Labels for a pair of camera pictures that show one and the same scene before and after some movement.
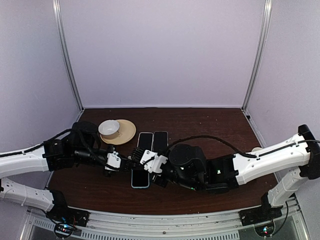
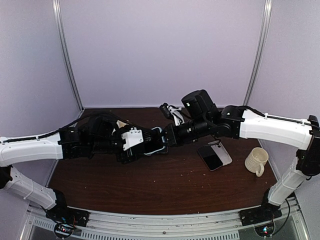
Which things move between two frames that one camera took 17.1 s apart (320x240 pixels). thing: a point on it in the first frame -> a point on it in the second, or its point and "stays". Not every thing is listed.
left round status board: x=63 y=230 stays
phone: x=140 y=178 -> x=156 y=145
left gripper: x=124 y=165 -> x=126 y=158
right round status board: x=265 y=230 stays
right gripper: x=158 y=181 -> x=173 y=139
